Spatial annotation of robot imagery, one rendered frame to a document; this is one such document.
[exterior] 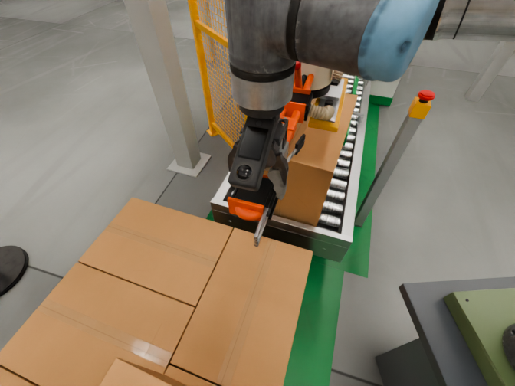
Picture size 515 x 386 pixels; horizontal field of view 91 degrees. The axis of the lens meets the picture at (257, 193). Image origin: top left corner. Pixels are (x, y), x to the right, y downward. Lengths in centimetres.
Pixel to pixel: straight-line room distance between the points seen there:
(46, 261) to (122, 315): 116
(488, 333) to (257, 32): 98
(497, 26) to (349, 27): 19
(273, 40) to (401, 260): 185
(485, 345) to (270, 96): 90
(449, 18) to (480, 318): 85
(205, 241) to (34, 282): 130
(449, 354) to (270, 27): 97
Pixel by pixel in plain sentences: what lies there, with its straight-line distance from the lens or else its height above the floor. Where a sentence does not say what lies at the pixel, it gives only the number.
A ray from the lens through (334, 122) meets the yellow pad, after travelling 93.
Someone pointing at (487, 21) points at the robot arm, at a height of 153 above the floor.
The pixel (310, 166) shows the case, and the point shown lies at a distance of 99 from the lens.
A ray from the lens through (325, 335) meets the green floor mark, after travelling 169.
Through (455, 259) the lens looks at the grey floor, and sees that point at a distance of 225.
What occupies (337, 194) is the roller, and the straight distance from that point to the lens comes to 146.
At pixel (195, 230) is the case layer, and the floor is 54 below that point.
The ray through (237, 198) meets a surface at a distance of 50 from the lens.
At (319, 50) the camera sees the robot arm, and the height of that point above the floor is 152.
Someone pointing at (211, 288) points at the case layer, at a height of 54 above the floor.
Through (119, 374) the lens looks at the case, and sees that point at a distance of 74.
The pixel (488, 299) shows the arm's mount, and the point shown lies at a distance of 111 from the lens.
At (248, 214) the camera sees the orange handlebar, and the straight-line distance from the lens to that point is 49.
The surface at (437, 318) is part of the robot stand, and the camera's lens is 106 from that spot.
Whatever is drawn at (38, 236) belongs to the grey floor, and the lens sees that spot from 246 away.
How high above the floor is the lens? 162
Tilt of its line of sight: 50 degrees down
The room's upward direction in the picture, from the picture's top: straight up
